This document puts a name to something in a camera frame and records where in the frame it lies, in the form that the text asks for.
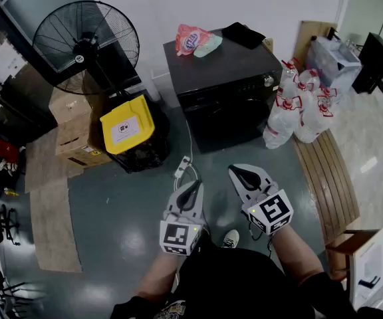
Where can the person's white shoe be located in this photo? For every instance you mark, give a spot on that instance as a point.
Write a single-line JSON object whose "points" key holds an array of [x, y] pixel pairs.
{"points": [[230, 238]]}

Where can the white wall conduit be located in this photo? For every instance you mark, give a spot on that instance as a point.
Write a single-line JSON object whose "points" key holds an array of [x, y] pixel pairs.
{"points": [[151, 28]]}

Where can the white printed carton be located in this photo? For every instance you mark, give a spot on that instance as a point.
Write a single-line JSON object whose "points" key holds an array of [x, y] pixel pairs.
{"points": [[367, 268]]}

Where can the yellow bin lid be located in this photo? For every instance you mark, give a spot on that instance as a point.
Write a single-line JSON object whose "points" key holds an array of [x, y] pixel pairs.
{"points": [[126, 125]]}

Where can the red and white snack bag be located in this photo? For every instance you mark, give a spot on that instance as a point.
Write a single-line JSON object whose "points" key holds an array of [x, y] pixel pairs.
{"points": [[188, 38]]}

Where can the flat cardboard floor sheet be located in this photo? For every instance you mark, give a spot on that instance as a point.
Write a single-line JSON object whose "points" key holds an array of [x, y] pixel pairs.
{"points": [[50, 211]]}

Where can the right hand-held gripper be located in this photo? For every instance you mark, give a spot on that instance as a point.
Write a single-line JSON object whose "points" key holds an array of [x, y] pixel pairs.
{"points": [[271, 213]]}

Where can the person's black shirt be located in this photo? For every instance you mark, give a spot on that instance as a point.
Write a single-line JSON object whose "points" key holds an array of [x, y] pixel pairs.
{"points": [[238, 284]]}

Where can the silver washing machine dial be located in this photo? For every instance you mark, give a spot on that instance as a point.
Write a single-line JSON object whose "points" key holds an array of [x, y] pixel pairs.
{"points": [[269, 80]]}

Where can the small cardboard box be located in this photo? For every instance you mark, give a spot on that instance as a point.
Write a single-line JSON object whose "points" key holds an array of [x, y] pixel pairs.
{"points": [[70, 106]]}

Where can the upright brown cardboard sheet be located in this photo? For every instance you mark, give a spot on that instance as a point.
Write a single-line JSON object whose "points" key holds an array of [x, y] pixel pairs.
{"points": [[314, 32]]}

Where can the person's right forearm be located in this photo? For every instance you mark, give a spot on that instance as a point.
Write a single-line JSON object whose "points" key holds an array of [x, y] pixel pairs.
{"points": [[296, 254]]}

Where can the large cardboard box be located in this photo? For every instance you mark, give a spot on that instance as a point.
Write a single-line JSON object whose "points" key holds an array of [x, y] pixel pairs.
{"points": [[75, 145]]}

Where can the brown wooden stool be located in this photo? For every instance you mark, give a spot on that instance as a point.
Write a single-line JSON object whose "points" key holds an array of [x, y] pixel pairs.
{"points": [[339, 248]]}

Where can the grey work table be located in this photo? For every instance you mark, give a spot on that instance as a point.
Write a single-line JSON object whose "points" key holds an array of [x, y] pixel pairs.
{"points": [[221, 68]]}

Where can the wooden slatted bench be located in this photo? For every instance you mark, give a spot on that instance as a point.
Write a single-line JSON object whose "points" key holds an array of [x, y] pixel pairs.
{"points": [[328, 181]]}

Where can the yellow lidded black bin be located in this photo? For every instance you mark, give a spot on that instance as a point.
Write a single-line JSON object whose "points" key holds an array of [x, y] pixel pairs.
{"points": [[148, 151]]}

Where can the mint green pouch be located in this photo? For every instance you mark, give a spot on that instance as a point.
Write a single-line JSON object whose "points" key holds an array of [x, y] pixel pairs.
{"points": [[208, 46]]}

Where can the clear plastic storage box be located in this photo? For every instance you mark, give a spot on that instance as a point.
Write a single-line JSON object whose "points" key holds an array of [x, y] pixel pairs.
{"points": [[332, 62]]}

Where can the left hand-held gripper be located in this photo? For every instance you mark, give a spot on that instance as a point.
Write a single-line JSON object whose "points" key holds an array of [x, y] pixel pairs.
{"points": [[178, 236]]}

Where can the black computer tower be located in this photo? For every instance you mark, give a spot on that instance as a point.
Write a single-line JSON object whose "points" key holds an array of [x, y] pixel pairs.
{"points": [[374, 62]]}

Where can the black pedestal fan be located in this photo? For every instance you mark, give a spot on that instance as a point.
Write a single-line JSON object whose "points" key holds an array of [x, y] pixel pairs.
{"points": [[85, 45]]}

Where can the white power strip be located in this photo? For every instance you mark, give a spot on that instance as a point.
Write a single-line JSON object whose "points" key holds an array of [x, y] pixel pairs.
{"points": [[182, 167]]}

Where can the person's left forearm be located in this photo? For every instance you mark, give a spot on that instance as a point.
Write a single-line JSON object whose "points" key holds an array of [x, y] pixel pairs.
{"points": [[160, 274]]}

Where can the black folded cloth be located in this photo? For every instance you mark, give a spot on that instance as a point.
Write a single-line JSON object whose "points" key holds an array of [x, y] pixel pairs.
{"points": [[243, 34]]}

